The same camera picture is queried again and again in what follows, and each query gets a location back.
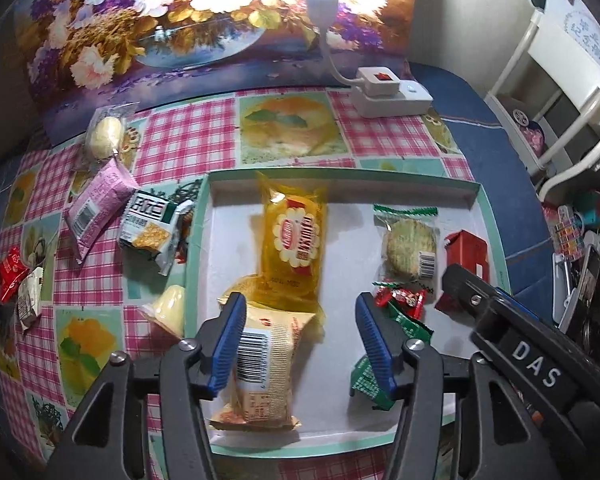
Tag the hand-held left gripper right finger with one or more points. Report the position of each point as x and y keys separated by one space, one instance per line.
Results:
x=375 y=345

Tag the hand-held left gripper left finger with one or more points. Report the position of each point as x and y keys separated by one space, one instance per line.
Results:
x=227 y=345

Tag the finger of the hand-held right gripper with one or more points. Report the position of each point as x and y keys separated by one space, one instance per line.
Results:
x=472 y=300
x=522 y=306

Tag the green snack packet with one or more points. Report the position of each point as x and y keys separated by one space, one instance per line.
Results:
x=410 y=330

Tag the beige biscuit packet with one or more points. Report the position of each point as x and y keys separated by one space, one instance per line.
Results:
x=270 y=360

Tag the red snack box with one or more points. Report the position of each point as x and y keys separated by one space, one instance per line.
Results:
x=467 y=252

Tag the small red candy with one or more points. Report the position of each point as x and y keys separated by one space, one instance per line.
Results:
x=414 y=302
x=387 y=295

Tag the orange bun packet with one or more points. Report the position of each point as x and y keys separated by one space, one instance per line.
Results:
x=245 y=287

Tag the round green cracker packet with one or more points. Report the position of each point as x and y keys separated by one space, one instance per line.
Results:
x=410 y=247

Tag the teal cardboard tray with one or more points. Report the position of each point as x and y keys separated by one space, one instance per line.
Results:
x=350 y=240

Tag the yellow snack packet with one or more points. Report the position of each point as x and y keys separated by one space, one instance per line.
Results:
x=292 y=240

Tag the green white biscuit packet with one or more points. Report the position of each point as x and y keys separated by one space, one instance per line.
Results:
x=147 y=225

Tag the round yellow cake clear wrapper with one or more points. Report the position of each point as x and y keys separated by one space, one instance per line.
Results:
x=105 y=132

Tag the pale yellow jelly cup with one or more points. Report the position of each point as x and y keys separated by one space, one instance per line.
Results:
x=170 y=307

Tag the colourful stacked bead container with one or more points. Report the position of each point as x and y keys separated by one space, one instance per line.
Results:
x=567 y=232

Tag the teal cup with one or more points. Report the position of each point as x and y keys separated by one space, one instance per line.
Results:
x=592 y=210

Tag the pink floral toy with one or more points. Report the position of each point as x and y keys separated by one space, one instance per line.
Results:
x=532 y=137

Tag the pink snack packet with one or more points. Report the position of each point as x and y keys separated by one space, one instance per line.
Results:
x=97 y=205

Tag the white brown snack packet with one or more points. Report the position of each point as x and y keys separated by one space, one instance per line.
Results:
x=30 y=297

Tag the pink checkered printed tablecloth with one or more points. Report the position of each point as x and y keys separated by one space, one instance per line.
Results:
x=180 y=135

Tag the small red snack packet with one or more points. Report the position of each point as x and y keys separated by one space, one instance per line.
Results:
x=11 y=272

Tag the white rack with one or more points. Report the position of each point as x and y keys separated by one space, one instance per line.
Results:
x=512 y=60

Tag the white album box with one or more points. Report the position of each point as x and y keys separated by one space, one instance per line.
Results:
x=575 y=55

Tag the white switch plug adapter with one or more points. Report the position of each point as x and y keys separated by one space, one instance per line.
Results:
x=375 y=87

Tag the floral wall poster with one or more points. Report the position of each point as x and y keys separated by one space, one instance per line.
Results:
x=105 y=20

